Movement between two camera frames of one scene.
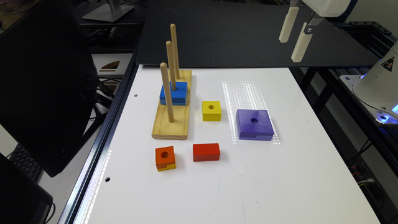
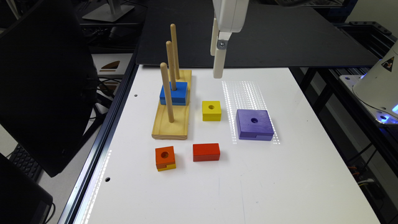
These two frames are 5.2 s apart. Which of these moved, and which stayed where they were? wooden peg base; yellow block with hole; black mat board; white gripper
Moved: white gripper
Stayed: wooden peg base; black mat board; yellow block with hole
